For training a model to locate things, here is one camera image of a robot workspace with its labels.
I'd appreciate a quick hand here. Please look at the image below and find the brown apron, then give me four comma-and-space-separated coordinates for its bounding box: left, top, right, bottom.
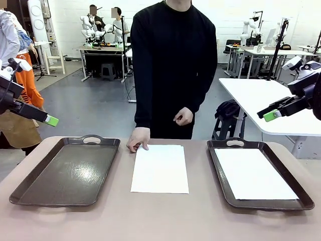
0, 110, 42, 149

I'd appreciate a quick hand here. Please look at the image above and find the grey top workbench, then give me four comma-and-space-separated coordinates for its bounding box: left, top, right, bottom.
76, 46, 133, 83

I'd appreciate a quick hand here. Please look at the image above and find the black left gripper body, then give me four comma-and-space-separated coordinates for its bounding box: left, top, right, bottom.
0, 75, 25, 115

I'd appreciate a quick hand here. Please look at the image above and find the black pole stand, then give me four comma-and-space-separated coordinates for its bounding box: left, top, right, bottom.
266, 19, 289, 81

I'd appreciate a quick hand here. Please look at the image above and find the person's right hand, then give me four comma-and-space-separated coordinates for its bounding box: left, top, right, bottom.
126, 127, 151, 153

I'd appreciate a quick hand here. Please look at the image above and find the person's left forearm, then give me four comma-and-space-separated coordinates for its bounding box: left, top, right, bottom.
187, 72, 218, 114

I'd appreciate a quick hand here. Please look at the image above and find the background person in black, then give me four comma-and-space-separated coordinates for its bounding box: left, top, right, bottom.
89, 4, 106, 32

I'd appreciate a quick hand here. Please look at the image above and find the background person in white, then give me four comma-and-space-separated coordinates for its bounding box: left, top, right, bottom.
111, 7, 131, 43

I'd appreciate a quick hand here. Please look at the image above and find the white standing air conditioner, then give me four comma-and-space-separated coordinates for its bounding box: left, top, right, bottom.
27, 0, 49, 43

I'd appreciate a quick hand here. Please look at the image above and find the white A4 sheet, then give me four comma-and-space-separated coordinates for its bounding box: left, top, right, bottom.
214, 148, 300, 201

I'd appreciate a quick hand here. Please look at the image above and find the large white table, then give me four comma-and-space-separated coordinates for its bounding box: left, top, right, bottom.
218, 77, 321, 159

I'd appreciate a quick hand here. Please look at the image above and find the mannequin in striped shirt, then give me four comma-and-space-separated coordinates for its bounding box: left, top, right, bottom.
0, 9, 21, 68

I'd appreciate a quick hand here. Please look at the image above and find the person's right forearm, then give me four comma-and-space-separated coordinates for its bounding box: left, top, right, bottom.
134, 85, 152, 129

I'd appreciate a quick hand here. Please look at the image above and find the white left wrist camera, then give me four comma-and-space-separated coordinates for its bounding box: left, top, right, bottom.
1, 57, 33, 76

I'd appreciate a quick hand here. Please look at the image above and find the long white desk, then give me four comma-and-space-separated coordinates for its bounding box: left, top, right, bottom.
244, 49, 317, 87

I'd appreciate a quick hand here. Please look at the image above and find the black stool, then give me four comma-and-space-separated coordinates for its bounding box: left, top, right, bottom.
212, 114, 248, 141

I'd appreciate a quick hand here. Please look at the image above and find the person in black sweater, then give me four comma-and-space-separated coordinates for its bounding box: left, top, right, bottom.
130, 0, 218, 140

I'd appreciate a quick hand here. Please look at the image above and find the brown plastic serving tray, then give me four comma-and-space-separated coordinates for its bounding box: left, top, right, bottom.
207, 137, 315, 211
9, 135, 121, 208

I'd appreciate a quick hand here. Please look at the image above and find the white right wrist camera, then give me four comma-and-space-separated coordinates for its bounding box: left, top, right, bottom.
282, 56, 321, 78

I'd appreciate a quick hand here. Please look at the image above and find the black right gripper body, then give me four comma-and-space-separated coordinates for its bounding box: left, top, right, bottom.
287, 72, 321, 97

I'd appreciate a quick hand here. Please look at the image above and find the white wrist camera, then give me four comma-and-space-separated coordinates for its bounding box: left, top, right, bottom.
282, 56, 321, 78
1, 57, 33, 76

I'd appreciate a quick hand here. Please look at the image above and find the person's left hand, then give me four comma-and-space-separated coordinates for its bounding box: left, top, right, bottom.
173, 107, 194, 126

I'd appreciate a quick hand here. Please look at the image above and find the black tripod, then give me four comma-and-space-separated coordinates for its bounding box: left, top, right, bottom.
34, 37, 58, 81

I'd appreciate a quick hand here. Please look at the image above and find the small white side table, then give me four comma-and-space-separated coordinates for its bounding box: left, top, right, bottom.
34, 41, 52, 68

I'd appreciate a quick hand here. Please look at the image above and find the white A4 paper stack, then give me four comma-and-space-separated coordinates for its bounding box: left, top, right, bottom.
130, 145, 190, 194

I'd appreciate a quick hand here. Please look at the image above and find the white wooden step stool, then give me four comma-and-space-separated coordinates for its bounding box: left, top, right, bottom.
46, 51, 66, 75

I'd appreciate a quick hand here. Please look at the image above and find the white monitor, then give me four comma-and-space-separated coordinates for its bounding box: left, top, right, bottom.
265, 28, 277, 48

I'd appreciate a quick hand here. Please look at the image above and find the black office chair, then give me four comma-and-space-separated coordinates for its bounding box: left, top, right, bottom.
223, 39, 241, 55

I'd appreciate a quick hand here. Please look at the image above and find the mannequin in orange pants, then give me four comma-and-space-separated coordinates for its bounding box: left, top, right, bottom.
14, 19, 46, 128

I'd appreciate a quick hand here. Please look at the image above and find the black bag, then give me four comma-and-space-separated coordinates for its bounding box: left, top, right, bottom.
215, 99, 243, 120

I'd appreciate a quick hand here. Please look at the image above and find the grey plastic stool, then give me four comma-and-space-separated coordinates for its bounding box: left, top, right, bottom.
100, 62, 117, 81

